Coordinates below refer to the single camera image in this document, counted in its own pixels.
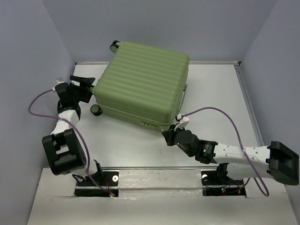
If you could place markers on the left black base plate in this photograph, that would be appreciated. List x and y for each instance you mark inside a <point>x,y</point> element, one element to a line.
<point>106,184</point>

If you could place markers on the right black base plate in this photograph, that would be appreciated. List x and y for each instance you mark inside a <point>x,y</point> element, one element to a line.
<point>213,186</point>

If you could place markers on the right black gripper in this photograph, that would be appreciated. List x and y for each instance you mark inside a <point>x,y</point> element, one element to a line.
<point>168,137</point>

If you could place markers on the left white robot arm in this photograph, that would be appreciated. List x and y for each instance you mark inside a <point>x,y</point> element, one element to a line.
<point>64,147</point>

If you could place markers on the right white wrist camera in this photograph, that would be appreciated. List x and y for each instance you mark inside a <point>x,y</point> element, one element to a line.
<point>182,121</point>

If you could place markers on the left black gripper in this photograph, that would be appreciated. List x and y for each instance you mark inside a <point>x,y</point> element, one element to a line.
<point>85,84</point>

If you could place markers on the green hard-shell suitcase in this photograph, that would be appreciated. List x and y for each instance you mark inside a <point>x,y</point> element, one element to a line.
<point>143,84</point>

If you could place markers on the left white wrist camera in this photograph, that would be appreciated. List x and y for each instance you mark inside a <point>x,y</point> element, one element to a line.
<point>59,80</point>

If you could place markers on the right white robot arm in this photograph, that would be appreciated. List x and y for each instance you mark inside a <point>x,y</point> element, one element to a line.
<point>275,161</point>

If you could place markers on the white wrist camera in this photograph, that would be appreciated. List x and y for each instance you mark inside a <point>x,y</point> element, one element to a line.
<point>182,121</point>
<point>59,80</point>

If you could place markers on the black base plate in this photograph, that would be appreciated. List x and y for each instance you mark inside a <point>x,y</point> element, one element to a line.
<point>213,186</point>
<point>106,184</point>

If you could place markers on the aluminium rail across table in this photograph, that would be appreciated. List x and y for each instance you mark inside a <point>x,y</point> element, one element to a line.
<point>159,167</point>

